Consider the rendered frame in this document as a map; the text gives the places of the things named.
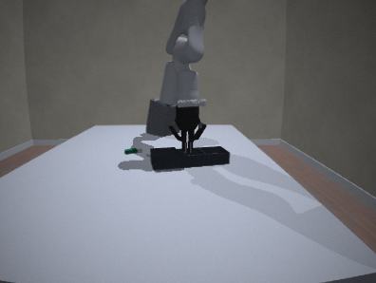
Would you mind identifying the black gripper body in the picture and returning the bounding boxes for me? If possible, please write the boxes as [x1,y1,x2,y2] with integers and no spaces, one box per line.
[175,105,200,132]

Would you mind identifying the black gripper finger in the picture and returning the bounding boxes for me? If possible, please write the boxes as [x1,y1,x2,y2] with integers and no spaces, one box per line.
[168,122,187,153]
[188,122,207,153]

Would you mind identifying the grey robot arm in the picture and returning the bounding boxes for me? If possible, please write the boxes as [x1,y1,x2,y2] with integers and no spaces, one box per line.
[160,0,208,107]

